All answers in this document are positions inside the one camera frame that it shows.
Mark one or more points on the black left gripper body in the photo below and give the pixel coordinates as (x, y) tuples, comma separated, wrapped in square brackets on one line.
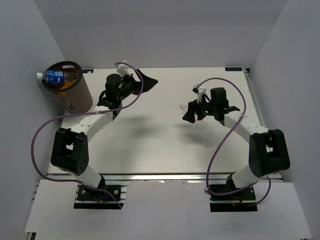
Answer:
[(129, 86)]

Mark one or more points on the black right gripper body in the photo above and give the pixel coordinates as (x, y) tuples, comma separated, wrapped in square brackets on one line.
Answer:
[(204, 109)]

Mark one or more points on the clear bottle blue-white cap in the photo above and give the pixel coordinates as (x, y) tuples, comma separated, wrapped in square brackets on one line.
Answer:
[(202, 128)]

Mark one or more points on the orange juice bottle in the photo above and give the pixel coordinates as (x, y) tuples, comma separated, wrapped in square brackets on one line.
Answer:
[(67, 84)]

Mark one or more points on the blue label clear bottle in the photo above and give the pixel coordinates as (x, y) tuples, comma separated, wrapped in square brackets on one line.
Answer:
[(57, 77)]

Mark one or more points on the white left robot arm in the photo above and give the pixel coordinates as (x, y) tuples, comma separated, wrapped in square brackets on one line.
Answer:
[(70, 152)]

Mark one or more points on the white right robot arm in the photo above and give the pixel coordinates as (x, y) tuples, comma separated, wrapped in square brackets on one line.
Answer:
[(267, 154)]

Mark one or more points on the small sticker near bin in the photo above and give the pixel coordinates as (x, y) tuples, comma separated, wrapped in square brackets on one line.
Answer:
[(87, 71)]

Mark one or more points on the brown cylindrical bin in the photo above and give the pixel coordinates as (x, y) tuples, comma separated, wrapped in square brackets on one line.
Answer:
[(77, 98)]

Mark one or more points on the blue table label sticker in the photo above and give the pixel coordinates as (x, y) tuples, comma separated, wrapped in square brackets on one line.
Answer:
[(233, 69)]

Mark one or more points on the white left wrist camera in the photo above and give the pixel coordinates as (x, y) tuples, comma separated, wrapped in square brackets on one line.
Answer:
[(122, 68)]

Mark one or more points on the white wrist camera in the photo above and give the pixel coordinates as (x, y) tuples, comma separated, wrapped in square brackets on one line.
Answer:
[(122, 68), (200, 91)]

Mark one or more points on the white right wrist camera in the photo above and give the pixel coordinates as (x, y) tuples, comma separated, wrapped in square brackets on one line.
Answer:
[(200, 91)]

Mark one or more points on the aluminium front rail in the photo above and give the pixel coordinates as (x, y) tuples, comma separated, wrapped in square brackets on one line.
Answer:
[(151, 177)]

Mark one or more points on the aluminium rail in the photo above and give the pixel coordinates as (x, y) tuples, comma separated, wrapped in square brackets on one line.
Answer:
[(247, 76), (151, 177)]

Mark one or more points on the aluminium right side rail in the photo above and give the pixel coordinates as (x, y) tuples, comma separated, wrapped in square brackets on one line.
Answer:
[(247, 76)]

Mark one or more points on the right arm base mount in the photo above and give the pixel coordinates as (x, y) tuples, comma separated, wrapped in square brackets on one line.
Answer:
[(244, 201)]

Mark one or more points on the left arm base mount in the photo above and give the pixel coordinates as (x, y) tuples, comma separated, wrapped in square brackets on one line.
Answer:
[(88, 199)]

